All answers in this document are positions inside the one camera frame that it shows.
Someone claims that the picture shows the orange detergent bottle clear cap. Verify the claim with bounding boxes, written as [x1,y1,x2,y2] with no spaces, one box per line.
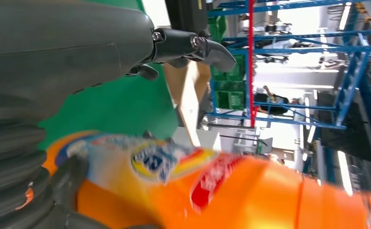
[41,130,371,229]

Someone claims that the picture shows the white desk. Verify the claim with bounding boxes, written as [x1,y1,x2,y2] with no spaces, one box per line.
[142,0,171,29]

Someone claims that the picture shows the open brown cardboard box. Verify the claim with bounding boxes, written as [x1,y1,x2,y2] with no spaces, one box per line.
[162,62,211,147]

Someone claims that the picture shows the green plastic crate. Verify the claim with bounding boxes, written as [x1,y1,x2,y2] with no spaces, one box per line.
[210,54,247,111]

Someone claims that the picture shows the red vertical pole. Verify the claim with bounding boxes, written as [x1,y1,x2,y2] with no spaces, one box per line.
[248,0,256,128]

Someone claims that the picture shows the person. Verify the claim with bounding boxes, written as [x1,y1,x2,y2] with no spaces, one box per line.
[254,85,301,116]

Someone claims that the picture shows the blue metal rack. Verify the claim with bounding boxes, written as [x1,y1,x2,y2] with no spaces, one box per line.
[206,0,371,177]

